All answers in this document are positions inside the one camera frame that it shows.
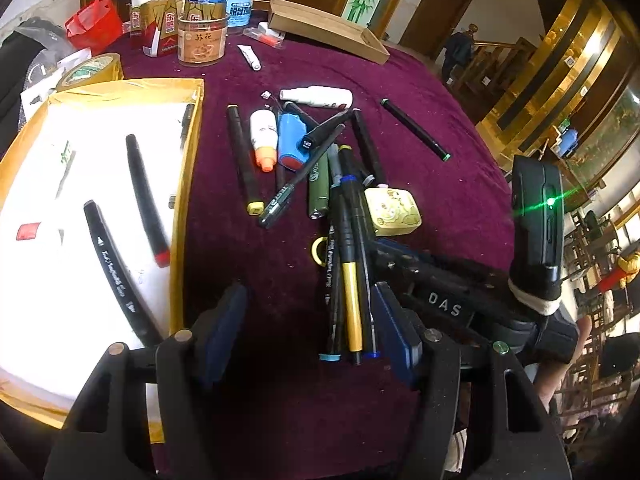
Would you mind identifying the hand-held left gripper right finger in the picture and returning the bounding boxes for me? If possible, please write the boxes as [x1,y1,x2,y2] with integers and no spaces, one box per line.
[372,282,571,480]

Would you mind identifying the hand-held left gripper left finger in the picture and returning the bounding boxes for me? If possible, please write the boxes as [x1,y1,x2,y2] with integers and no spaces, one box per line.
[45,282,251,480]

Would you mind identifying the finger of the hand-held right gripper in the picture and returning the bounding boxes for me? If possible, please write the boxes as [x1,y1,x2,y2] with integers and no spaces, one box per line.
[369,252,426,311]
[374,237,496,283]

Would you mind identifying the black pen blue tip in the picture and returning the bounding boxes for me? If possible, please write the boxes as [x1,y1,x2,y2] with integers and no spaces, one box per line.
[349,175,384,360]

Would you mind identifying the pale yellow cartoon box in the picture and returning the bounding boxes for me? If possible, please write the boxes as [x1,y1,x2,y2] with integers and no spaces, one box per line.
[363,187,423,237]

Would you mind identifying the yellow and black pen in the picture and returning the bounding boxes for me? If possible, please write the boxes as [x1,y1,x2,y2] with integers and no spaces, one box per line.
[337,144,365,354]

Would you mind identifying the black marker light blue tip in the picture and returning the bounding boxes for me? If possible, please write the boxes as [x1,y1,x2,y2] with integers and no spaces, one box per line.
[319,180,347,362]

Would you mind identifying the dark green lighter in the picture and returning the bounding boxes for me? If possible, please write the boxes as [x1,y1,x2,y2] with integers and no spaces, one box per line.
[307,152,331,220]

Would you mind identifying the black marker green tip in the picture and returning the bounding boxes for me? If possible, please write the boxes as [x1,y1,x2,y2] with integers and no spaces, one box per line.
[379,98,452,163]

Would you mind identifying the black pen clear tip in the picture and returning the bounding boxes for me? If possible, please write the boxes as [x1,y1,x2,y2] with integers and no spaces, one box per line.
[258,124,346,229]

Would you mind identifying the yellow-edged white tray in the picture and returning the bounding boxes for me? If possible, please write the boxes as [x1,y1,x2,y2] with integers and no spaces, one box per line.
[0,77,206,443]

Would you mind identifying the person's right forearm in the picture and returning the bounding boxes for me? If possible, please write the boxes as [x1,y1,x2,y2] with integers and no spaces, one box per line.
[534,315,595,413]

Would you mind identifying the yellow red figure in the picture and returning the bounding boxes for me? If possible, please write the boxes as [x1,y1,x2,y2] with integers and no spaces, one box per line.
[599,249,640,292]

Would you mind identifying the black marker grey tip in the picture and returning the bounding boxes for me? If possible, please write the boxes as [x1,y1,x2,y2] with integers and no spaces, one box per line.
[351,108,389,186]

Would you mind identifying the black marker white print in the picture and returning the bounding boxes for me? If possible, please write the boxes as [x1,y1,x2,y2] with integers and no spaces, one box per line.
[83,200,164,349]

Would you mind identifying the black marker grey label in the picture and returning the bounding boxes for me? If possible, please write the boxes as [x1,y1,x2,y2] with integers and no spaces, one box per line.
[299,108,354,150]

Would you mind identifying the golden wooden counter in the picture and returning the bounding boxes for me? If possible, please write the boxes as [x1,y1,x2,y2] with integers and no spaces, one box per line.
[474,0,640,166]

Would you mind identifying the black marker red tip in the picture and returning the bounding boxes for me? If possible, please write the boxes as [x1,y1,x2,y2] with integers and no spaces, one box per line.
[126,133,171,267]

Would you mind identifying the black marker yellow tip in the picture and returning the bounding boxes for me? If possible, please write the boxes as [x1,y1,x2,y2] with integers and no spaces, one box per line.
[226,104,265,216]

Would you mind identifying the white spray bottle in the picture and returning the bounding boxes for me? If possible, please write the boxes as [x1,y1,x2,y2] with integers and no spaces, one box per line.
[278,85,354,110]

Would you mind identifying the white bottle orange cap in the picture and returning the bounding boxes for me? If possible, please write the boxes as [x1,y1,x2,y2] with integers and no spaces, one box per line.
[249,108,279,171]

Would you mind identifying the thin black pen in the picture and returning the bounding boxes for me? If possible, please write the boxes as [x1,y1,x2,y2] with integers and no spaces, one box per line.
[179,103,196,152]

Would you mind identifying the brown cardboard box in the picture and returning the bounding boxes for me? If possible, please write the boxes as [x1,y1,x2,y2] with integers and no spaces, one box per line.
[267,0,391,65]

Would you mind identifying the brown wooden door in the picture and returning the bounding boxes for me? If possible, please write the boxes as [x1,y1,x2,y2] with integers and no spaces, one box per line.
[399,0,477,47]

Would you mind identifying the small white tube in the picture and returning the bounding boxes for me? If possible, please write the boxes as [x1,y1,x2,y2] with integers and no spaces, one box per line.
[237,44,262,71]

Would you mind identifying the red white wrapped packet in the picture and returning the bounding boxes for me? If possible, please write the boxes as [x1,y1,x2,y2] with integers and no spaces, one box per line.
[243,22,286,49]

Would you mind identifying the clear jar brown label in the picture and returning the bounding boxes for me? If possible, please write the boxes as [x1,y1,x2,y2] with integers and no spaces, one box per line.
[177,0,231,66]

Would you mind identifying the yellow tape roll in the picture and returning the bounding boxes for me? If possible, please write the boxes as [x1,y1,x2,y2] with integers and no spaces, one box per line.
[56,52,124,92]

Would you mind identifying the loose white papers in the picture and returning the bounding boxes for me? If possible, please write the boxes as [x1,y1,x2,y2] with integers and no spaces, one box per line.
[20,49,93,112]

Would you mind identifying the red gold cigarette box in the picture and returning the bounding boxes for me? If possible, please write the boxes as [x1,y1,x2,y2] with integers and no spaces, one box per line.
[142,0,184,57]
[129,2,151,37]

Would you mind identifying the black sofa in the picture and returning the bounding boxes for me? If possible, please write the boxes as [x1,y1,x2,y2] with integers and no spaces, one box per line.
[0,17,76,132]

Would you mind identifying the red plastic bag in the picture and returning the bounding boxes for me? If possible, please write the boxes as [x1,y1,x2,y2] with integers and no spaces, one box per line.
[65,0,124,56]

